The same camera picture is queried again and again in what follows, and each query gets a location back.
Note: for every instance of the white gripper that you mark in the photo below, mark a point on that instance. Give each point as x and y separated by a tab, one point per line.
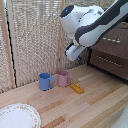
74	51

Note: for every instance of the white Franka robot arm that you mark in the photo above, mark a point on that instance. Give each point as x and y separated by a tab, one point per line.
90	23

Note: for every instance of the brown drawer cabinet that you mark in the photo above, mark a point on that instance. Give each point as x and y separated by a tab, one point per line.
124	63

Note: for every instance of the pink mug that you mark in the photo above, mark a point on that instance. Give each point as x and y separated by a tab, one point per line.
63	78

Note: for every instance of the orange rectangular block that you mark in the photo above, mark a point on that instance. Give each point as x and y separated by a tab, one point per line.
77	88

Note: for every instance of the blue mug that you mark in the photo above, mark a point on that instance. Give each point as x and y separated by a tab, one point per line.
45	81

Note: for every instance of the woven bamboo screen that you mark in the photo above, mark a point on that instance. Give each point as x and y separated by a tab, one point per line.
33	40

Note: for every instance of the white floral rim plate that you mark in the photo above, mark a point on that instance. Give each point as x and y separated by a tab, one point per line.
16	116

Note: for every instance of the wooden screen post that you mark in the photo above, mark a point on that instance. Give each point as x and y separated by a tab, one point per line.
7	43

